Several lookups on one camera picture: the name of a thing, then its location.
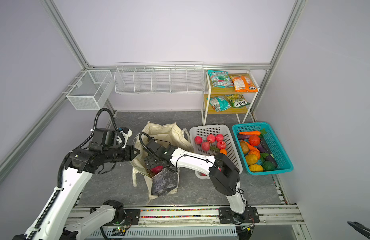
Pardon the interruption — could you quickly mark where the pink dragon fruit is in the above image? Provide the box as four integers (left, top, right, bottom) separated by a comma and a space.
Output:
151, 166, 164, 176

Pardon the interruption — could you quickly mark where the cream canvas tote bag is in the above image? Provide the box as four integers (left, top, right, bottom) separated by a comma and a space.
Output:
132, 122, 194, 200

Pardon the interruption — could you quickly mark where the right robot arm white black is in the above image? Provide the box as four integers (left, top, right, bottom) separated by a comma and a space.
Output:
139, 132, 260, 225

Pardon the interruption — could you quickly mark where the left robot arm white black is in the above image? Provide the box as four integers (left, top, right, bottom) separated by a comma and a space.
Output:
14, 108, 139, 240

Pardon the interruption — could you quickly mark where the teal snack bag lower shelf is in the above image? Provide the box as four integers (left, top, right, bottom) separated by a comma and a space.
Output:
209, 96, 231, 112

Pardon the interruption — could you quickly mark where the teal snack bag shelf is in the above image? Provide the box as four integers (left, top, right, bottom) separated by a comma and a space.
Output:
207, 70, 234, 88
209, 96, 231, 112

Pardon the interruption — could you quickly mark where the green snack bag lower shelf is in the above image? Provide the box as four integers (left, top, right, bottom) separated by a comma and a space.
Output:
225, 94, 250, 109

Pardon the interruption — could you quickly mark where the teal snack bag top shelf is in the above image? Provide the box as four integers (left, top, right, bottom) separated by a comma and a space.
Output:
207, 70, 234, 88

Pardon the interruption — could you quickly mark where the orange snack bag top shelf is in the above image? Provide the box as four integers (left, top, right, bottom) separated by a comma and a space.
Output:
229, 75, 258, 93

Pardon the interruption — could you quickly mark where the red apple back left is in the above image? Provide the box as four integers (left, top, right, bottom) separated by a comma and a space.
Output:
194, 136, 203, 145

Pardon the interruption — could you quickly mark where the red apple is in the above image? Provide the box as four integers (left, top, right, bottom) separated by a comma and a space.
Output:
201, 142, 210, 152
216, 141, 227, 150
194, 136, 203, 145
215, 134, 224, 142
206, 135, 216, 143

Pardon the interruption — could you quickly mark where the red apple front left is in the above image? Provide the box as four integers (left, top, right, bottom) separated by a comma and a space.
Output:
201, 142, 210, 152

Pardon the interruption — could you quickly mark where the white plastic fruit basket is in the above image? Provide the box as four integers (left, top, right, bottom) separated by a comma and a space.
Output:
189, 125, 243, 174

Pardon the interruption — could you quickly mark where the red apple front middle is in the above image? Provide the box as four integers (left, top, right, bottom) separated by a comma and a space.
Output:
206, 135, 216, 143

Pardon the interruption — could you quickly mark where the white mesh box basket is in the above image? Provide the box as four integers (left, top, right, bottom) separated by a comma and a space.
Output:
66, 70, 115, 111

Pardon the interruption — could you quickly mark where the red apple centre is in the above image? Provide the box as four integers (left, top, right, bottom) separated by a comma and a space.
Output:
216, 141, 227, 150

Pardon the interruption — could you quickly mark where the red apple back right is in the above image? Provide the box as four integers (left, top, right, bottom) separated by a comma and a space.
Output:
215, 134, 224, 142

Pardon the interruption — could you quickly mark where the brown potato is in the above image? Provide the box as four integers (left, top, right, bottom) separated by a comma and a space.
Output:
239, 141, 250, 155

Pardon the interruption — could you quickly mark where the white two-tier wooden shelf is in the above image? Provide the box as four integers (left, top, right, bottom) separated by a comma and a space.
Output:
201, 70, 260, 126

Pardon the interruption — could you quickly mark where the yellow bell pepper vegetable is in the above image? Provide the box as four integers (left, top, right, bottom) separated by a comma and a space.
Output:
245, 154, 259, 166

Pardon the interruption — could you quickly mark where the orange pumpkin vegetable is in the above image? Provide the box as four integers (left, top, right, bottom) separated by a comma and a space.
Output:
248, 150, 261, 160

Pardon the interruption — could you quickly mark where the red tomato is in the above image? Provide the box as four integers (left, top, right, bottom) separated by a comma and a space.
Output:
248, 135, 261, 147

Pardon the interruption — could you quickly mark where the yellow corn vegetable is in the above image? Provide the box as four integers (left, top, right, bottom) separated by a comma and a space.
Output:
249, 164, 264, 173

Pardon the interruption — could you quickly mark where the orange carrot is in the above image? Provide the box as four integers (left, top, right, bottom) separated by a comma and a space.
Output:
239, 129, 267, 136

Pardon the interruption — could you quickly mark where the purple eggplant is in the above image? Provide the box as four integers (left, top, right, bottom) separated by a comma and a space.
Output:
237, 134, 278, 169

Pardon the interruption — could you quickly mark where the green avocado vegetable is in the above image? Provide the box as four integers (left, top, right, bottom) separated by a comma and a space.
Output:
262, 161, 276, 172

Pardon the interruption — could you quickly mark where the teal plastic vegetable basket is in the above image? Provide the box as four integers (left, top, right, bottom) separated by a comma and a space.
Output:
232, 123, 294, 175

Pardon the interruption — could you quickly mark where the black tripod leg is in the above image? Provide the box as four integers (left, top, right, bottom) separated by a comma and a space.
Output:
347, 221, 370, 240

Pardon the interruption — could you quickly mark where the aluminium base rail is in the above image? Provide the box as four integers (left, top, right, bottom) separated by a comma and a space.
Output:
88, 205, 311, 240

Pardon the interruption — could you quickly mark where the white wire wall basket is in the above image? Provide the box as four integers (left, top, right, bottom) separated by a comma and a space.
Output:
114, 62, 205, 94

